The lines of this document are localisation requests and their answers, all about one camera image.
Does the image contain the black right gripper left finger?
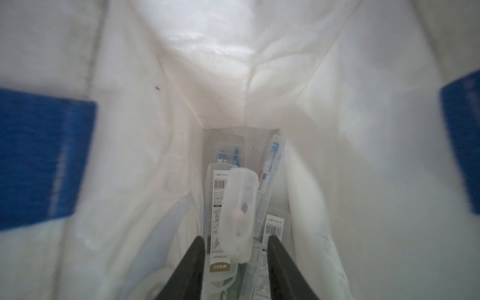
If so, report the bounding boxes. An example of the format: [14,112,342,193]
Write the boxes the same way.
[154,236,206,300]

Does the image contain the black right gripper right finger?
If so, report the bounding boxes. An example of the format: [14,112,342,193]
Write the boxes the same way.
[267,235,319,300]

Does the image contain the compass set red label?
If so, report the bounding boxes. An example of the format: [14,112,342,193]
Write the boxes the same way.
[253,134,286,238]
[214,142,243,168]

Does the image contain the white canvas bag blue handles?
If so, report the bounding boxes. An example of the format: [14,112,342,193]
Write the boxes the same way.
[1,1,480,300]

